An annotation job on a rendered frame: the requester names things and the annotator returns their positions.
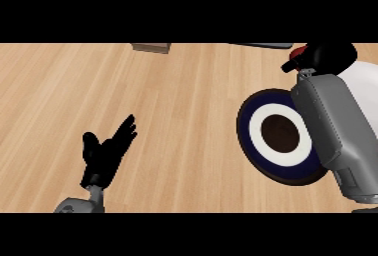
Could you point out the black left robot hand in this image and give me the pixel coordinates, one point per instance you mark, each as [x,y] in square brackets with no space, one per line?
[104,156]

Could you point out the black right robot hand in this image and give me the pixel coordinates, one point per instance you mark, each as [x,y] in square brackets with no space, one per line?
[330,56]

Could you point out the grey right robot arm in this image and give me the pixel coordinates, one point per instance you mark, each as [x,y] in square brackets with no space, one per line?
[340,133]

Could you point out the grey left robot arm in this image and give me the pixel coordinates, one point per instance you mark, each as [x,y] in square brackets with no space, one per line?
[89,203]

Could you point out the navy and white plate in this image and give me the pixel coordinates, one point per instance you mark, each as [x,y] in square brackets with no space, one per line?
[281,133]

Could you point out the dark grey flat object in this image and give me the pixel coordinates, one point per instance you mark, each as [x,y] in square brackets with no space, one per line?
[264,45]

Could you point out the brown wooden block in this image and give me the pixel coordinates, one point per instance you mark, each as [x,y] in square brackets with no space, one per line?
[153,47]

